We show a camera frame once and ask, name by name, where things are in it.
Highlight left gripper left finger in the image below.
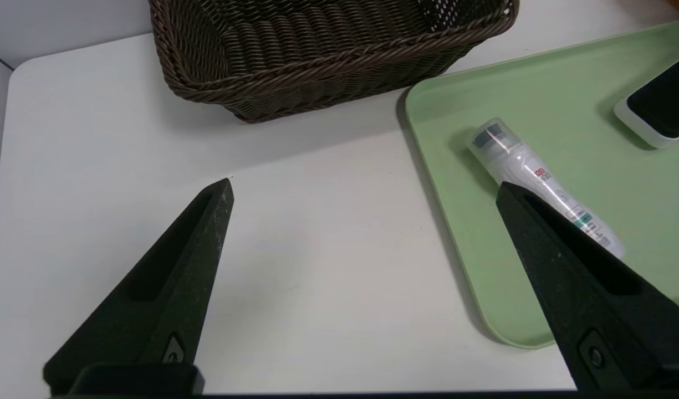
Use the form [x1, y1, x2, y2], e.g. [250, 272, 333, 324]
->
[43, 177, 235, 395]

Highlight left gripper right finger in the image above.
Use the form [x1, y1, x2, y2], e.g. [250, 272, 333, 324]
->
[495, 181, 679, 392]

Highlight white plastic bottle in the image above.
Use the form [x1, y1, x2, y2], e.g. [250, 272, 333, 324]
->
[467, 117, 625, 260]

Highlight black and white eraser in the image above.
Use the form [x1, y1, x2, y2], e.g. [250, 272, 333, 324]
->
[614, 50, 679, 149]

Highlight dark brown wicker basket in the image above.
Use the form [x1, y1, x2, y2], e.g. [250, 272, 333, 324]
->
[149, 0, 520, 124]

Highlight green plastic tray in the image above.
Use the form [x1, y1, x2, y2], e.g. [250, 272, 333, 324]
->
[404, 19, 679, 350]

